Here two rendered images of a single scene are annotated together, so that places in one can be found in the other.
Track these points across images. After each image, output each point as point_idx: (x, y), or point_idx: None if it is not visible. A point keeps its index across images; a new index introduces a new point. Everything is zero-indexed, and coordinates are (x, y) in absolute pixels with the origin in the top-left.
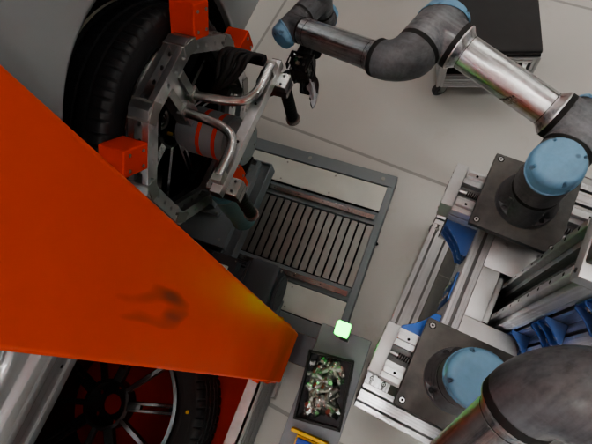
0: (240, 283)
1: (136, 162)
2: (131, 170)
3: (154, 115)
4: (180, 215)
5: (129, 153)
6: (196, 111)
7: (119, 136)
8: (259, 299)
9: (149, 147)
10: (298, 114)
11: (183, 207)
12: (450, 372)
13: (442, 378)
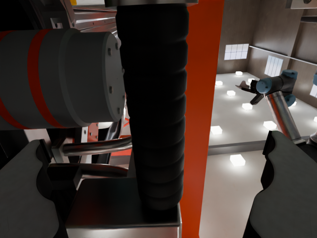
0: (209, 135)
1: (94, 127)
2: (96, 124)
3: (84, 160)
4: (71, 16)
5: (95, 138)
6: (80, 155)
7: (58, 137)
8: (212, 104)
9: (87, 132)
10: (184, 5)
11: (54, 1)
12: (315, 85)
13: (314, 75)
